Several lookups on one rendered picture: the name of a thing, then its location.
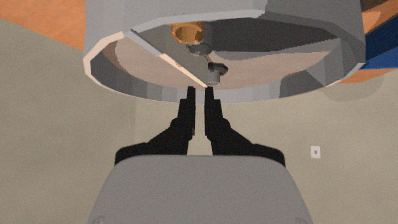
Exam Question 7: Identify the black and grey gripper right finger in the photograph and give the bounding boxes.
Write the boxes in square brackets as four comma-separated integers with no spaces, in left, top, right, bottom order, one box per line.
[204,86,286,168]

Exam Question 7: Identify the blue crate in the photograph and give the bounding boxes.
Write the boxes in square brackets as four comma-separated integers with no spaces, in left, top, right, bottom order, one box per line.
[358,15,398,70]

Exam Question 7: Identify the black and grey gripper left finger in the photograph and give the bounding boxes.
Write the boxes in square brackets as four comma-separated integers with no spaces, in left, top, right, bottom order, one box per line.
[114,86,196,166]

